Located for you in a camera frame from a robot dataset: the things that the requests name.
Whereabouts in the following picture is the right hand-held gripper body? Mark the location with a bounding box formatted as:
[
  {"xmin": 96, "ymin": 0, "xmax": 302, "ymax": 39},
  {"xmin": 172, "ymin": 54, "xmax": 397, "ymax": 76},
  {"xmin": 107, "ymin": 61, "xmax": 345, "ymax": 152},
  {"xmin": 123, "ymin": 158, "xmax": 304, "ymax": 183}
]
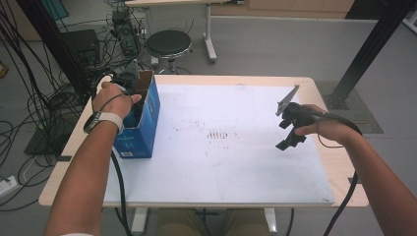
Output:
[{"xmin": 274, "ymin": 84, "xmax": 318, "ymax": 132}]

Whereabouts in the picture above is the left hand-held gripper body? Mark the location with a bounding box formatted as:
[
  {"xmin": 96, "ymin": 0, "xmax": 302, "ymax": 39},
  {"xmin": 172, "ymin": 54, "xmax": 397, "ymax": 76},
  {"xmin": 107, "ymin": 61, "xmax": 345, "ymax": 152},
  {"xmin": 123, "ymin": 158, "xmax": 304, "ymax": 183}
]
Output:
[{"xmin": 113, "ymin": 58, "xmax": 142, "ymax": 96}]

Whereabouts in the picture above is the blue cardboard box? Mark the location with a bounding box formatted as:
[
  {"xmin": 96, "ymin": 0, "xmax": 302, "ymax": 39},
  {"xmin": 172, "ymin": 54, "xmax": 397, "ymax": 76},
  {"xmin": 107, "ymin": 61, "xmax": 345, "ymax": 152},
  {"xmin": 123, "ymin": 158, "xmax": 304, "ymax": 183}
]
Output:
[{"xmin": 112, "ymin": 70, "xmax": 161, "ymax": 159}]

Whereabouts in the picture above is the person's left hand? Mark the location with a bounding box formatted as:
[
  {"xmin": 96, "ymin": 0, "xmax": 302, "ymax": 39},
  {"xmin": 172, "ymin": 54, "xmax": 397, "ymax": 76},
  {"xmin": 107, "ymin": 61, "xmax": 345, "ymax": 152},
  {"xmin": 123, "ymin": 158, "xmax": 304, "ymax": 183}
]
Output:
[{"xmin": 92, "ymin": 81, "xmax": 143, "ymax": 120}]

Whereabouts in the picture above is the person's right hand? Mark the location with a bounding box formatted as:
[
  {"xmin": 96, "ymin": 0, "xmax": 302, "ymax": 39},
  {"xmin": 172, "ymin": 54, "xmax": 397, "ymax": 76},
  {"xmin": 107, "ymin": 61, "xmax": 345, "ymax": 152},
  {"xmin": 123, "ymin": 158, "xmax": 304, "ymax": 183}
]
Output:
[{"xmin": 294, "ymin": 103, "xmax": 357, "ymax": 146}]

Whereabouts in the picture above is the black round stool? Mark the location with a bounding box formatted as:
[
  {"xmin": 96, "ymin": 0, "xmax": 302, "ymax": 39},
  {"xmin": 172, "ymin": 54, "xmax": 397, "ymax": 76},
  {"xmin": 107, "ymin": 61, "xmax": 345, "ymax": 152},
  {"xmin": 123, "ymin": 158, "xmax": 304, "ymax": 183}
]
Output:
[{"xmin": 146, "ymin": 29, "xmax": 194, "ymax": 75}]

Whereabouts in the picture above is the black box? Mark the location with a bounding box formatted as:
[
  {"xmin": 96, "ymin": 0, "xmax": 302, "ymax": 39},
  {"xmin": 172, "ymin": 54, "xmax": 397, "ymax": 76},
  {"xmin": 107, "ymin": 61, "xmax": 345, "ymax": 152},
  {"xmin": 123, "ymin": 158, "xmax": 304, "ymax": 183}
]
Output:
[{"xmin": 60, "ymin": 29, "xmax": 101, "ymax": 67}]

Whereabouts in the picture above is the wooden table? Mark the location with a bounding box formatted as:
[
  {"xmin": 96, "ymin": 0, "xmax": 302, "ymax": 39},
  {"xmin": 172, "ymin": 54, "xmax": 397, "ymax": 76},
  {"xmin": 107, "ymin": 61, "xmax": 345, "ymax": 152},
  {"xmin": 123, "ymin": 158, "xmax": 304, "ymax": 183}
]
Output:
[{"xmin": 38, "ymin": 74, "xmax": 370, "ymax": 234}]

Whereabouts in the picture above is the white-legged desk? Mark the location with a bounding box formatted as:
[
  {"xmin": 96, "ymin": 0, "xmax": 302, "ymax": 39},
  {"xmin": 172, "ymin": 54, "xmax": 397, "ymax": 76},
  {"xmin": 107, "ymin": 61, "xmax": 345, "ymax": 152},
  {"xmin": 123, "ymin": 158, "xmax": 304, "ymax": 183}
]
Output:
[{"xmin": 124, "ymin": 0, "xmax": 245, "ymax": 64}]

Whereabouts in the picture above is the dark floor plate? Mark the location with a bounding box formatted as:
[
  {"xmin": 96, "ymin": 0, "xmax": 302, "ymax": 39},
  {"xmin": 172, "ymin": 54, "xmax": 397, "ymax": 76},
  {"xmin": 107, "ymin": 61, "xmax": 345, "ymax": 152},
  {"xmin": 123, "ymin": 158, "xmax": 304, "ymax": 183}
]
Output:
[{"xmin": 24, "ymin": 126, "xmax": 87, "ymax": 157}]

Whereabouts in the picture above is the person in white shirt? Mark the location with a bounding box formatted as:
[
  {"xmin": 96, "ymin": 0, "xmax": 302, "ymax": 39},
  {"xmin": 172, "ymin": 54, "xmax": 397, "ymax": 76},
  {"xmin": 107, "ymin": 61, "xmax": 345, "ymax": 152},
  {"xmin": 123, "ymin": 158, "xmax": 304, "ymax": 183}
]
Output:
[{"xmin": 155, "ymin": 207, "xmax": 271, "ymax": 236}]

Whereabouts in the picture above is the white power strip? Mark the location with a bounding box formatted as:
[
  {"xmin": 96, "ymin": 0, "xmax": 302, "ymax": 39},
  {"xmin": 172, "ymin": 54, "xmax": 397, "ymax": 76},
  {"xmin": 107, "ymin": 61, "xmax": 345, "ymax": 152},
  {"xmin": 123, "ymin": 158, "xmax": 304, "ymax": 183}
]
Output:
[{"xmin": 0, "ymin": 175, "xmax": 18, "ymax": 199}]

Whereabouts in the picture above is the white-strap wristwatch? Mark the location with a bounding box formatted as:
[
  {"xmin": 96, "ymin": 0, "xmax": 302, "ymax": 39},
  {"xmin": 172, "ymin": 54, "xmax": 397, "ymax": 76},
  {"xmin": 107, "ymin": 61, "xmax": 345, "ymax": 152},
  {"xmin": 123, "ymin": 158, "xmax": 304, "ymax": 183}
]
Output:
[{"xmin": 83, "ymin": 111, "xmax": 125, "ymax": 135}]

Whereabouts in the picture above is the black spiral-wrapped cable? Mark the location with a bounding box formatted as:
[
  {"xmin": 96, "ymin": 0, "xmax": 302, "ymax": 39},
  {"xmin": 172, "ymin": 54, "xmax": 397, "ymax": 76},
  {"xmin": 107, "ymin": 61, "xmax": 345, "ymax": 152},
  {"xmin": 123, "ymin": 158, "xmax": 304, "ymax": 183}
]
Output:
[
  {"xmin": 110, "ymin": 150, "xmax": 133, "ymax": 236},
  {"xmin": 308, "ymin": 109, "xmax": 364, "ymax": 236}
]

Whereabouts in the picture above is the black metal post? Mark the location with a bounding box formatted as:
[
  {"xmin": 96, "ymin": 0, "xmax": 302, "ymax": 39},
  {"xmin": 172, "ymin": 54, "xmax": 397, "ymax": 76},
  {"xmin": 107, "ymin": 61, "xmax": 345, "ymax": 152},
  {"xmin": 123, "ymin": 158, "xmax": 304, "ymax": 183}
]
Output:
[
  {"xmin": 16, "ymin": 0, "xmax": 93, "ymax": 99},
  {"xmin": 326, "ymin": 0, "xmax": 417, "ymax": 111}
]

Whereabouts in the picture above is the tangle of black cables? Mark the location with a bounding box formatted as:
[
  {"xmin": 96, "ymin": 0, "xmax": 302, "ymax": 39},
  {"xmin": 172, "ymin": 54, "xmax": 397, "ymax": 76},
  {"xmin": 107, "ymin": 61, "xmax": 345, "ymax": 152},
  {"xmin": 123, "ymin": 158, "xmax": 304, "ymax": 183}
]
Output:
[{"xmin": 0, "ymin": 0, "xmax": 116, "ymax": 212}]

